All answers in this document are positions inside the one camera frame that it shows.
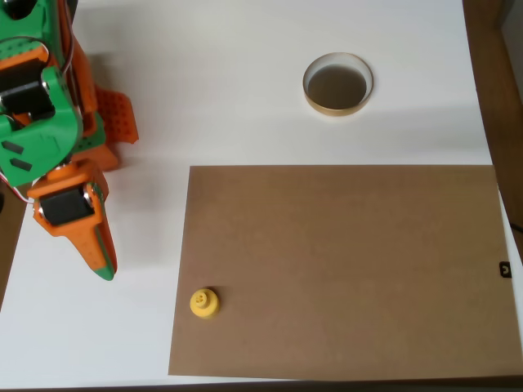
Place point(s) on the round gold-rimmed dish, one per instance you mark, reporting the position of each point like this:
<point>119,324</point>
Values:
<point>337,87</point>

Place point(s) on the small black clip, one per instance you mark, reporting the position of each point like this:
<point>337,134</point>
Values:
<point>505,269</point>

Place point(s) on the orange robot base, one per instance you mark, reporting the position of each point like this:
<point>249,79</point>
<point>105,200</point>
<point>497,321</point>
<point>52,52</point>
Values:
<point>118,118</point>

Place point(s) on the small yellow plastic piece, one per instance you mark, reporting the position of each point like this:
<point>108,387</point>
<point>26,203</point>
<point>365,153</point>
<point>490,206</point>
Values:
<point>204,305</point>

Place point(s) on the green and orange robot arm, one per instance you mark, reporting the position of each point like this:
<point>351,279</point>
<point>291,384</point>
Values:
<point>41,139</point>

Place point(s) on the orange gripper, black servo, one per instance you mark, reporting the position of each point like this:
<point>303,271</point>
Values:
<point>67,209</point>

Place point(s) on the brown cardboard sheet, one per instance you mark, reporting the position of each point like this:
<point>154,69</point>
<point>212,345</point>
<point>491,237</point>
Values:
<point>327,265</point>

